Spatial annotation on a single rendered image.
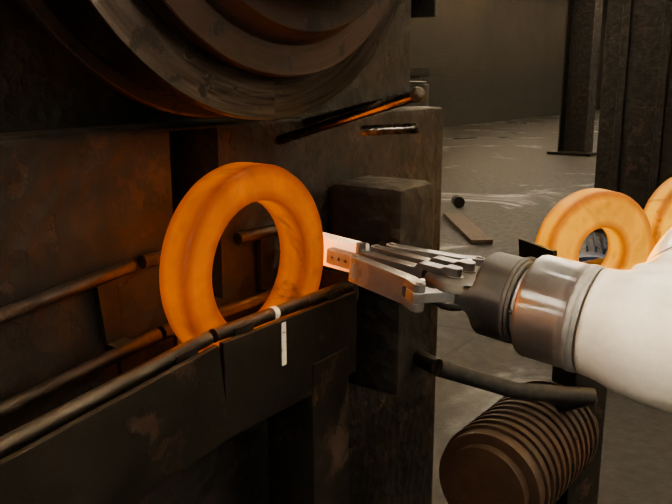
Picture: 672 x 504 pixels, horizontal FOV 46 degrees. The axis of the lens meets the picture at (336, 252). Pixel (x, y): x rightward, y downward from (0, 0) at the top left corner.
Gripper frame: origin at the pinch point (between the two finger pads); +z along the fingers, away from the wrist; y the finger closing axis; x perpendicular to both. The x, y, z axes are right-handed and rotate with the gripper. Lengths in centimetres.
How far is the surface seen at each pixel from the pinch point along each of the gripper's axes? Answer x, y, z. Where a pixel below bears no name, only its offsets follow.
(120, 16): 21.2, -26.5, 0.2
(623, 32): 31, 398, 95
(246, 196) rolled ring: 7.2, -12.8, 0.8
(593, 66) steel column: 2, 835, 254
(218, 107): 15.0, -17.6, -0.4
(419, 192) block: 4.9, 12.3, -1.9
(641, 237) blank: -0.5, 36.5, -19.9
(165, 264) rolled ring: 2.1, -19.9, 2.8
